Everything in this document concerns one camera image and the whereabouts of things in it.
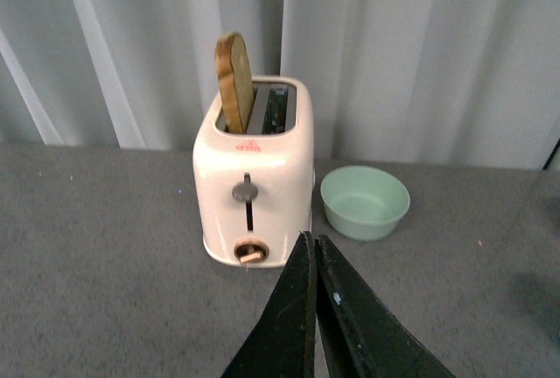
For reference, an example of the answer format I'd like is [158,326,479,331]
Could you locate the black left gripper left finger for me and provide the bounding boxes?
[222,231,318,377]

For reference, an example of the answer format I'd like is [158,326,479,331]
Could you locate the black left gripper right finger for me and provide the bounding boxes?
[315,235,453,377]

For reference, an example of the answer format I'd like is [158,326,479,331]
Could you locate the green bowl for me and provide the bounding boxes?
[320,165,410,242]

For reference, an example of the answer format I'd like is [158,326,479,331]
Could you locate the cream toaster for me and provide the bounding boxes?
[192,76,315,268]

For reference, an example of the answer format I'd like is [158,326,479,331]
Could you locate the toast slice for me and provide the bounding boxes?
[214,32,255,134]

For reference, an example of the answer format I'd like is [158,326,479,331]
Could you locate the grey curtain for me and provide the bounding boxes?
[1,0,559,170]

